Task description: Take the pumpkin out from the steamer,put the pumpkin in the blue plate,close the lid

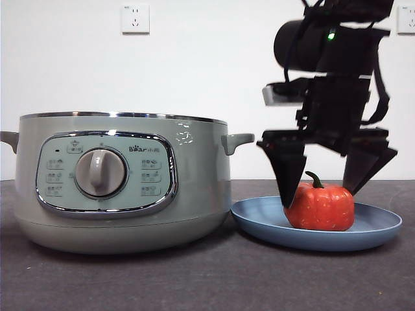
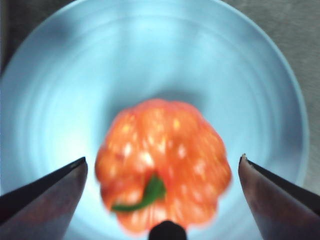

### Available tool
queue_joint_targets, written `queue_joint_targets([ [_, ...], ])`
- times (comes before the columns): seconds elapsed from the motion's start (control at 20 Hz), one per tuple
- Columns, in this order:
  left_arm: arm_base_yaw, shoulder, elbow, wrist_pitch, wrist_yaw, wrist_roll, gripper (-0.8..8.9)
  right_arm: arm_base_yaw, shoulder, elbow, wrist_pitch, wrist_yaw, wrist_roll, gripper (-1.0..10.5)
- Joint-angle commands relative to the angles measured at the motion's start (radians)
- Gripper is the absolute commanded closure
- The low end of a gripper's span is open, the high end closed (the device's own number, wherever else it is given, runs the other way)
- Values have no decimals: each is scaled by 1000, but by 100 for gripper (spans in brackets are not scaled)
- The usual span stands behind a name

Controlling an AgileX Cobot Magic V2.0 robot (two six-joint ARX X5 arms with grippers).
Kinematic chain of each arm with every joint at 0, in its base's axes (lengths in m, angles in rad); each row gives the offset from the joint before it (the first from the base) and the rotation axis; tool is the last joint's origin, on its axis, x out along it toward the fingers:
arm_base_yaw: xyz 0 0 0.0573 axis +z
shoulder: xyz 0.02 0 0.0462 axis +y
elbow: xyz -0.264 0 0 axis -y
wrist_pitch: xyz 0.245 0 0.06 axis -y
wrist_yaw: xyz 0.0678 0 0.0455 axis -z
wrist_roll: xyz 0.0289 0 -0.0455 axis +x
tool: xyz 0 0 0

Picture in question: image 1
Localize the orange pumpkin with green stem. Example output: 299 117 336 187
283 170 355 232

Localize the blue plate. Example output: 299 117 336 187
230 195 404 253

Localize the pale green electric steamer pot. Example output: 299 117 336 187
0 111 255 254

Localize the black cable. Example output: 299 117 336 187
359 29 392 126

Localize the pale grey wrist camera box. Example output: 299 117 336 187
261 82 309 107

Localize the white wall socket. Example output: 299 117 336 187
121 4 151 35
396 5 415 35

